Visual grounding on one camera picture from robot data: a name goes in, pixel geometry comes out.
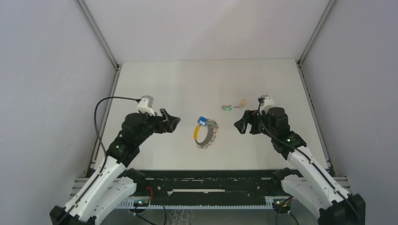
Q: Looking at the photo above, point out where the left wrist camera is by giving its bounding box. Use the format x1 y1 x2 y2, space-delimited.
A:
137 96 156 116

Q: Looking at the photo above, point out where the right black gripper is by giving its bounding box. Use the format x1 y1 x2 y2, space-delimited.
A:
234 108 276 139

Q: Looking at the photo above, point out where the left camera cable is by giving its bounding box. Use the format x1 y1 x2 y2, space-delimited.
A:
94 96 142 162

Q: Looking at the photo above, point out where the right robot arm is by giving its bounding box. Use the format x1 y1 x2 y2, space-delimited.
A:
234 107 366 225

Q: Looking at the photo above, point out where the key with green tag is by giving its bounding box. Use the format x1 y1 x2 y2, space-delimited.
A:
221 105 233 111

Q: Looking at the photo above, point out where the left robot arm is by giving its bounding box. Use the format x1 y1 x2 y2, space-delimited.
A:
50 108 181 225

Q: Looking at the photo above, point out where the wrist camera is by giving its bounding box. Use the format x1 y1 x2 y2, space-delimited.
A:
137 96 156 116
258 95 275 113

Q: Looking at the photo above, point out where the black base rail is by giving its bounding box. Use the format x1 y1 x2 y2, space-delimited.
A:
134 169 289 206

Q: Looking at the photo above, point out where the blue key tag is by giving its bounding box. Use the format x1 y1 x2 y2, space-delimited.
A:
198 116 208 126

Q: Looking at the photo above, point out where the camera cable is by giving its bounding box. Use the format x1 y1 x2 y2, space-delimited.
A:
94 96 142 162
257 102 312 162

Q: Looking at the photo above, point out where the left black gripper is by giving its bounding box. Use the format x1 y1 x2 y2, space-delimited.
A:
136 108 180 145

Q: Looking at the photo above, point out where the key with yellow tag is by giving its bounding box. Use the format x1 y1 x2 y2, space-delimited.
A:
233 98 246 109

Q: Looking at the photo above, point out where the right camera cable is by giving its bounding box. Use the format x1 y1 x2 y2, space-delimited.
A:
257 102 312 162

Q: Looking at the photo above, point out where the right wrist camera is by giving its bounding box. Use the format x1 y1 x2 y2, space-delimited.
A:
258 95 275 113

